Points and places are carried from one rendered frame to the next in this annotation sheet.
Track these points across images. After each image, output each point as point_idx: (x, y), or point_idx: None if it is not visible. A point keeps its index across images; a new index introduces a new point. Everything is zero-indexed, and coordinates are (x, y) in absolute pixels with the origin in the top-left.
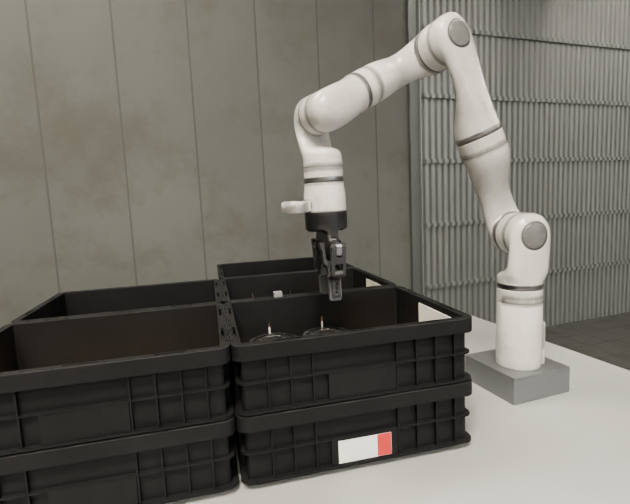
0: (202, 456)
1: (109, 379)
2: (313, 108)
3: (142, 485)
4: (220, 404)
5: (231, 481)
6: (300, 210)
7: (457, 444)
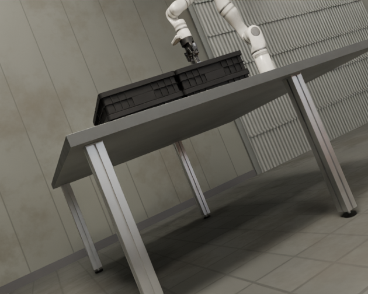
0: None
1: (146, 83)
2: (172, 8)
3: None
4: (177, 87)
5: None
6: (179, 37)
7: None
